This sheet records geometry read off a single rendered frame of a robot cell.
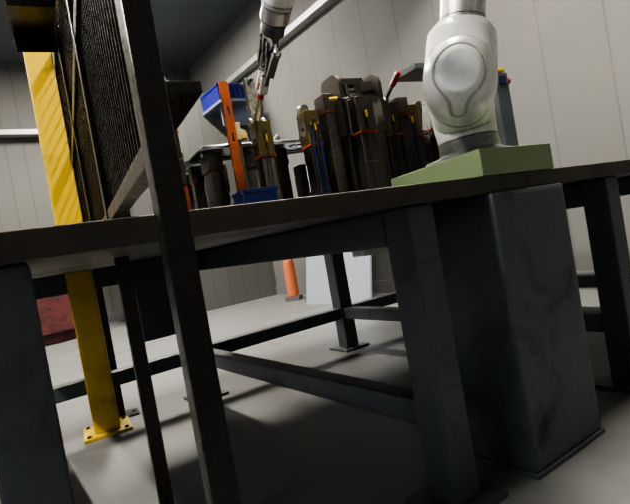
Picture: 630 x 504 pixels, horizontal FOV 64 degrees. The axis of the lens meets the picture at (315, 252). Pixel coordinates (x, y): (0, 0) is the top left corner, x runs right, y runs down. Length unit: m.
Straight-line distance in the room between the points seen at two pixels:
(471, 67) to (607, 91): 2.50
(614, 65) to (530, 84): 0.53
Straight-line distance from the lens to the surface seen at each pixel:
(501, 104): 2.17
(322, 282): 4.84
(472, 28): 1.21
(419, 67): 1.90
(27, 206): 7.38
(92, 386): 2.25
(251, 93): 1.85
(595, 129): 3.61
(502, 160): 1.27
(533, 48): 3.85
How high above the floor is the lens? 0.63
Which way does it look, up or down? 1 degrees down
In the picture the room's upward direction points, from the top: 10 degrees counter-clockwise
